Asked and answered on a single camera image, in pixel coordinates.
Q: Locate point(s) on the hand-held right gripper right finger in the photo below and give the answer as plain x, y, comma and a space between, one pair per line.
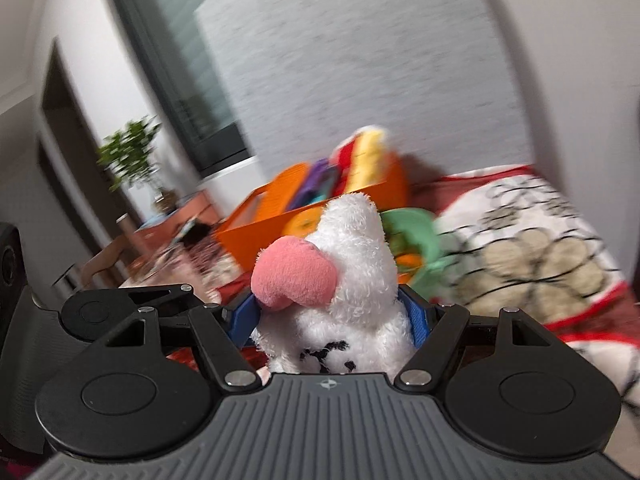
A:
421, 321

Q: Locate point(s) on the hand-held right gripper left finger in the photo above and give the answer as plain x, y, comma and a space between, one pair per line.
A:
245, 316

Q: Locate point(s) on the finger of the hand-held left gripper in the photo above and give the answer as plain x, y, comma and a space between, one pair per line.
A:
170, 295

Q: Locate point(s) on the orange storage box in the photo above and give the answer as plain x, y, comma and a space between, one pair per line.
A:
250, 240

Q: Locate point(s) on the white plush toy pink snout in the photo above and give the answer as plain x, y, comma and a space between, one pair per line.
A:
360, 270

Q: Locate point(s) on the purple plush toy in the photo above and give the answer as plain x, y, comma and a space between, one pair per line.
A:
312, 180

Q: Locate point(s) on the light wooden chair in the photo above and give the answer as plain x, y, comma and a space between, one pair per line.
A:
100, 261

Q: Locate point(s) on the green orange plush toy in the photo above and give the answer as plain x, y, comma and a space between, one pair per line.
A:
415, 225

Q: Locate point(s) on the green potted plant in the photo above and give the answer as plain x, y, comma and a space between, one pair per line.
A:
130, 155

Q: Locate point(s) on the yellow white plush toy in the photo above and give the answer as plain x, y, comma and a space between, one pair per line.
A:
367, 160

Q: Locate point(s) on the dark framed window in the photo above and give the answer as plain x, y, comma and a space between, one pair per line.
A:
190, 85

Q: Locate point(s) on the grey felt backdrop panel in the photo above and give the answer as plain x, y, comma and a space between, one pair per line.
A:
350, 60

